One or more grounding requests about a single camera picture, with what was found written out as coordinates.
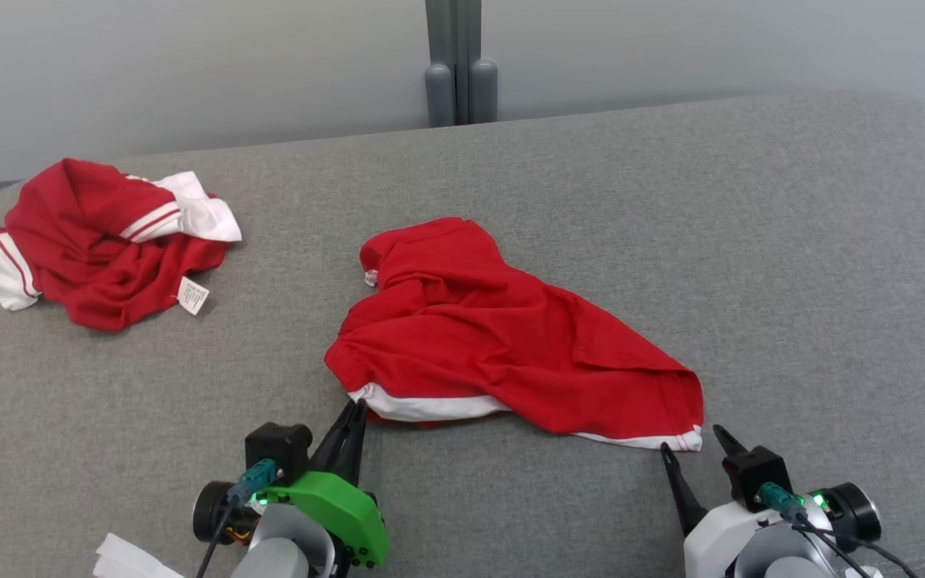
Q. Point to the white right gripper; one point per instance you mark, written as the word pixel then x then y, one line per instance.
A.
pixel 731 534

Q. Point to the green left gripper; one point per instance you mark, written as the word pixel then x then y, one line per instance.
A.
pixel 342 510

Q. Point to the red shorts white trim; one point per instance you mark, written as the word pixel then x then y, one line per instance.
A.
pixel 495 345

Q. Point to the red jersey white sleeves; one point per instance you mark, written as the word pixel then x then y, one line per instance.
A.
pixel 77 233

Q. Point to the white crumpled cloth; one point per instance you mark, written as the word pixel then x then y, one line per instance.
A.
pixel 129 558

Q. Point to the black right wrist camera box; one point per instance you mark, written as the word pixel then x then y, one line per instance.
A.
pixel 755 474

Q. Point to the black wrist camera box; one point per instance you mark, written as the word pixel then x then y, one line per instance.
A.
pixel 278 449
pixel 755 474

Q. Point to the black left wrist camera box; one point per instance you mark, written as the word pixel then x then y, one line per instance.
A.
pixel 278 449

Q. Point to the grey partition post twin feet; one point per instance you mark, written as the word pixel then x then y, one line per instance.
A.
pixel 461 64

